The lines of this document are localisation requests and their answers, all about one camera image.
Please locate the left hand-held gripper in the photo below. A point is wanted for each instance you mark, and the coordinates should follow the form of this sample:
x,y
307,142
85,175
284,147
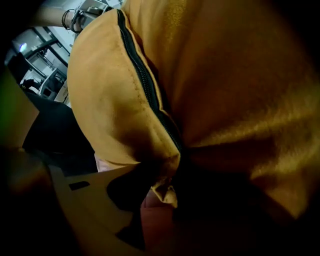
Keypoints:
x,y
86,13

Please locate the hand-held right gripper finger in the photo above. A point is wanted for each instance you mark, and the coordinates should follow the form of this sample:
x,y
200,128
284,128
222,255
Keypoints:
x,y
92,200

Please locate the small orange cushion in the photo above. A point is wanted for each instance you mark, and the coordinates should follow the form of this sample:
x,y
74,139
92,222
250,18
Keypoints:
x,y
105,100

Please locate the person's left forearm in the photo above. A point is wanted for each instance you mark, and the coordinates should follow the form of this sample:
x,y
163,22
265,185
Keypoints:
x,y
47,16

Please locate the black wrist bands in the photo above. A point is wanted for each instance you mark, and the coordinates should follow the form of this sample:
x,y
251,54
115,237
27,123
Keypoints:
x,y
66,18

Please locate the person's black trousers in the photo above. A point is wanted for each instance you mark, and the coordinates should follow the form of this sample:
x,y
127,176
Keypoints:
x,y
57,130

